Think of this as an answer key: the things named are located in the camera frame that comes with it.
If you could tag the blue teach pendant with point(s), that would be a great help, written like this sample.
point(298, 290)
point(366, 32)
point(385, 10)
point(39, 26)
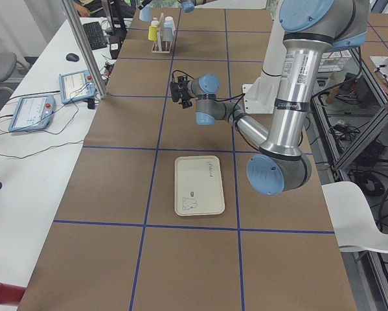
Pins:
point(32, 113)
point(76, 86)

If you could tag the red cylinder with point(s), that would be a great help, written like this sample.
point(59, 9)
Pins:
point(11, 295)

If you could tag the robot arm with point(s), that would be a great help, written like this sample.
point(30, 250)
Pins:
point(311, 28)
point(189, 5)

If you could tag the white chair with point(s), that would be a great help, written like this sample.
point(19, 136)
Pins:
point(352, 220)

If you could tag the cream plastic tray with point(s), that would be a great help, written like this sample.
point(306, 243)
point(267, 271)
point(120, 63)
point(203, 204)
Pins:
point(198, 187)

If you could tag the black keyboard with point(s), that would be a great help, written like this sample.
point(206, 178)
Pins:
point(95, 35)

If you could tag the black computer mouse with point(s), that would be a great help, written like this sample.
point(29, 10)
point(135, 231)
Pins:
point(72, 57)

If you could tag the light blue plastic cup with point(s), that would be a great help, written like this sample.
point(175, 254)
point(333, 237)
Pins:
point(168, 34)

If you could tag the yellow plastic cup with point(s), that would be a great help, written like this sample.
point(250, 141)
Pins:
point(152, 33)

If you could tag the pink plastic cup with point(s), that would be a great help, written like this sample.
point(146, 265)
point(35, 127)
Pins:
point(169, 22)

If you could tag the aluminium frame post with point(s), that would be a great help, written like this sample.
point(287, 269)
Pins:
point(84, 46)

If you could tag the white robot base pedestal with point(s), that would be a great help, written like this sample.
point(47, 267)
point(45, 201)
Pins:
point(260, 96)

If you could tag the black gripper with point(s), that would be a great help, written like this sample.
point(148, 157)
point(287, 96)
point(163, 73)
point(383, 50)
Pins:
point(184, 94)

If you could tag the white wire cup rack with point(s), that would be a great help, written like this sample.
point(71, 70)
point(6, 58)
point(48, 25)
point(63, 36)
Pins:
point(161, 46)

